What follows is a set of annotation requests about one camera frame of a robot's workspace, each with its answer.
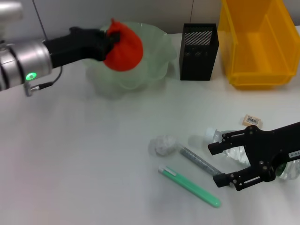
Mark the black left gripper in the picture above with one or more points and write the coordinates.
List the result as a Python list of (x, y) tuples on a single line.
[(77, 47)]

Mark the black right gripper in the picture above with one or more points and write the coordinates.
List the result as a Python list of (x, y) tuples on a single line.
[(269, 147)]

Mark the grey glitter pen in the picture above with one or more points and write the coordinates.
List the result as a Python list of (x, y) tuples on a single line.
[(199, 161)]

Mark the red-orange soft orange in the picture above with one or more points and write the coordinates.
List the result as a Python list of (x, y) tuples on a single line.
[(126, 54)]

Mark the clear green-label water bottle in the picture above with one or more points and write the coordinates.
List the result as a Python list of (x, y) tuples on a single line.
[(236, 154)]

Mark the white paper ball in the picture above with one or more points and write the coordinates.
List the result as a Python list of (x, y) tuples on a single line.
[(164, 144)]

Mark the green pen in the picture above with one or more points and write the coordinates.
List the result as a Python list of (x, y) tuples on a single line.
[(192, 187)]

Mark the green glass fruit bowl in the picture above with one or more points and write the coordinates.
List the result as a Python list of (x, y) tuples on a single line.
[(154, 47)]

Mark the beige eraser with barcode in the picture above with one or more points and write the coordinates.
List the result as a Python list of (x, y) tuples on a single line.
[(252, 120)]

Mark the black mesh pen holder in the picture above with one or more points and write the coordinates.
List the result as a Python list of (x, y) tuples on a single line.
[(199, 65)]

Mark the yellow plastic bin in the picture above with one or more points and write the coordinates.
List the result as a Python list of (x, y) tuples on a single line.
[(257, 47)]

